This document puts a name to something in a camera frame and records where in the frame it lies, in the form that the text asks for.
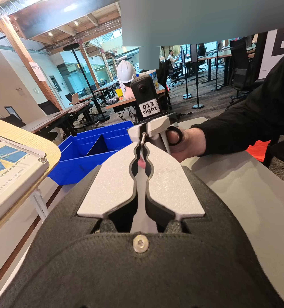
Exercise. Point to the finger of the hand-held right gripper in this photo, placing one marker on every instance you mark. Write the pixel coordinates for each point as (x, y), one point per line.
(160, 125)
(134, 133)

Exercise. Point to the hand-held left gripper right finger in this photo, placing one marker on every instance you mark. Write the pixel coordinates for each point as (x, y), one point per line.
(173, 190)

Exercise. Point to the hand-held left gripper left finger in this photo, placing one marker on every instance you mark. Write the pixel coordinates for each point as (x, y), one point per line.
(108, 187)

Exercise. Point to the long metal screw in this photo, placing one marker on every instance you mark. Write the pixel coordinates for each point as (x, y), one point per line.
(143, 138)

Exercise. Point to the person's right forearm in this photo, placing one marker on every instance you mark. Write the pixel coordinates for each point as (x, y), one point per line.
(252, 120)

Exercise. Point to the long wooden office desk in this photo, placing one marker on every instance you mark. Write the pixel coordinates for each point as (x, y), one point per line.
(219, 54)

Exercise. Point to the person's right hand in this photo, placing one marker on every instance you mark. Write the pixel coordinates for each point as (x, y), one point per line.
(192, 144)

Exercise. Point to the white blue wipes canister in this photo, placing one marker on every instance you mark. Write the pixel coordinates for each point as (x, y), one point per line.
(154, 79)

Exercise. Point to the wooden work table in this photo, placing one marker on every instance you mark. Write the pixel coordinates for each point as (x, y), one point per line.
(125, 101)

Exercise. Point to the yellow container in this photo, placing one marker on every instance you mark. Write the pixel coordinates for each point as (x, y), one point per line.
(119, 93)

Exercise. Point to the white hard hat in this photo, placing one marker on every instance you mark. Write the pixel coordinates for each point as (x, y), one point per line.
(125, 71)

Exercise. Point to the grey orange power tool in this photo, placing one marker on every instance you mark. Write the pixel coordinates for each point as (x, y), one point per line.
(113, 100)

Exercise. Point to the black office chair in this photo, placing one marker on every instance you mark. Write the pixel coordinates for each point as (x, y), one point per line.
(283, 149)
(174, 72)
(240, 72)

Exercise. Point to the blue plastic bin with dividers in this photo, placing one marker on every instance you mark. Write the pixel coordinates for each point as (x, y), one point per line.
(72, 163)

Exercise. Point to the dark brown table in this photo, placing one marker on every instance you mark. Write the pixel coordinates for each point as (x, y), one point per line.
(48, 120)

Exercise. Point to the black floor lamp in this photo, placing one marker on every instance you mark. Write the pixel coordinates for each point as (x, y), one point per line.
(71, 47)

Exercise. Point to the orange red flat object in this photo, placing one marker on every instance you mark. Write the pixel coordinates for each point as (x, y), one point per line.
(261, 151)

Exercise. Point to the white framed instruction sheet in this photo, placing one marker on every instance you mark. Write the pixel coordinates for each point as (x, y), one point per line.
(12, 168)

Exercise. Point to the wooden display board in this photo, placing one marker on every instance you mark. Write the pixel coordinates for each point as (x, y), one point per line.
(24, 134)

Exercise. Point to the white paper notice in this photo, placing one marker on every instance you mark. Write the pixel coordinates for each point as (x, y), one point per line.
(37, 71)

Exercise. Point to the black white printed banner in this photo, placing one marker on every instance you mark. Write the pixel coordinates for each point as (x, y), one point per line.
(269, 62)

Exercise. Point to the black stanchion post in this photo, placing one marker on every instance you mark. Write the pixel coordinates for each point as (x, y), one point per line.
(198, 106)
(216, 89)
(187, 96)

